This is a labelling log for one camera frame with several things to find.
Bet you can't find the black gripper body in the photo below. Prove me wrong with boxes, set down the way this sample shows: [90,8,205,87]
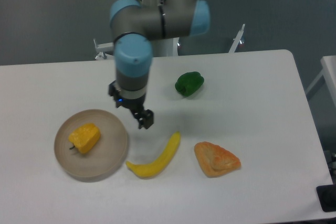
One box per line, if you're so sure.
[108,81,146,113]

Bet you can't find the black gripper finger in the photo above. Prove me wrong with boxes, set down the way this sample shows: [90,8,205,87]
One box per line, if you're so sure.
[132,111,144,129]
[142,110,154,129]

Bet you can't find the yellow bell pepper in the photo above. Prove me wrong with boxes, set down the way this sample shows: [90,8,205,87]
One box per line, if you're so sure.
[68,123,101,154]

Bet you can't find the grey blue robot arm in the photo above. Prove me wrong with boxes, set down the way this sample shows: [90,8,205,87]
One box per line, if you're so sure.
[109,0,211,129]

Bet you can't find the green bell pepper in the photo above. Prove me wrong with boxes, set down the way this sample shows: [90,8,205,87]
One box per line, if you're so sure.
[174,71,204,97]

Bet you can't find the beige round plate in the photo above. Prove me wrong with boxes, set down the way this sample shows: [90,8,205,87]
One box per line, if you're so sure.
[54,110,129,182]

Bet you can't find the yellow banana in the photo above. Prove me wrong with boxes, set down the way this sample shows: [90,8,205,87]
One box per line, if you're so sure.
[125,131,181,178]

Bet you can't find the white left base strut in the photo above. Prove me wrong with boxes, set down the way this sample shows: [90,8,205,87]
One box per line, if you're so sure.
[93,38,114,60]

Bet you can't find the white base strut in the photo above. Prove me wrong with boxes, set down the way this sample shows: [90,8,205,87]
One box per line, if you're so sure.
[228,24,245,54]
[93,38,114,60]

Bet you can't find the orange triangular pastry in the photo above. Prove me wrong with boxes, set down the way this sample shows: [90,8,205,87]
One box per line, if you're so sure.
[194,142,242,178]

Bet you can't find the white right base strut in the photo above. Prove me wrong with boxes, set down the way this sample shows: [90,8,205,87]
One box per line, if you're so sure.
[228,24,245,54]

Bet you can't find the black device at table edge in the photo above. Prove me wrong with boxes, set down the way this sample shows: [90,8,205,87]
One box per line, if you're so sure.
[316,185,336,212]

